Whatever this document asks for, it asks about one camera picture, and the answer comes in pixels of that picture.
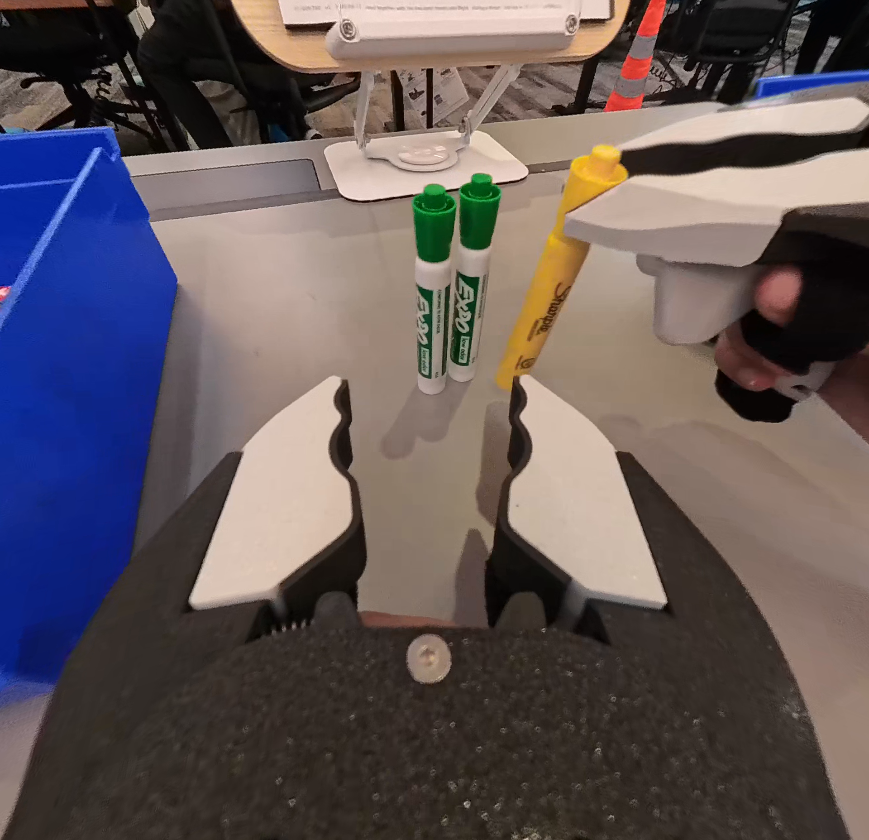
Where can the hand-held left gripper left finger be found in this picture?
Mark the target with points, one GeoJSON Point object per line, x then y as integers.
{"type": "Point", "coordinates": [271, 500]}

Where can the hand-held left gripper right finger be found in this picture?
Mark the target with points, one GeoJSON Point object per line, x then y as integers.
{"type": "Point", "coordinates": [577, 507]}

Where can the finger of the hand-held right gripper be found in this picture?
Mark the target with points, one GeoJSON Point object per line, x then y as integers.
{"type": "Point", "coordinates": [781, 123]}
{"type": "Point", "coordinates": [679, 208]}

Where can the yellow highlighter marker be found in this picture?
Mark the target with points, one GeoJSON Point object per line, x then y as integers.
{"type": "Point", "coordinates": [543, 296]}

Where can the green whiteboard marker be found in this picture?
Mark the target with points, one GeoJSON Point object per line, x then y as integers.
{"type": "Point", "coordinates": [432, 296]}
{"type": "Point", "coordinates": [472, 276]}

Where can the person's right hand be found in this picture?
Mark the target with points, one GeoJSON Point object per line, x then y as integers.
{"type": "Point", "coordinates": [777, 296]}

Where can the blue plastic bin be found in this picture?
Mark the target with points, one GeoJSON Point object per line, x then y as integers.
{"type": "Point", "coordinates": [68, 378]}
{"type": "Point", "coordinates": [801, 84]}

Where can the black office chair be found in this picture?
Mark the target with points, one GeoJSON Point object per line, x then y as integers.
{"type": "Point", "coordinates": [61, 59]}
{"type": "Point", "coordinates": [740, 32]}

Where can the orange traffic cone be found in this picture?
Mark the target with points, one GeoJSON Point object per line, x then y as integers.
{"type": "Point", "coordinates": [638, 65]}

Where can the printed paper leaflet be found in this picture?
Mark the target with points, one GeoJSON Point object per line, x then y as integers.
{"type": "Point", "coordinates": [434, 93]}

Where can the clear acrylic sheet holder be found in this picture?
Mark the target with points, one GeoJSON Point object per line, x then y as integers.
{"type": "Point", "coordinates": [448, 38]}

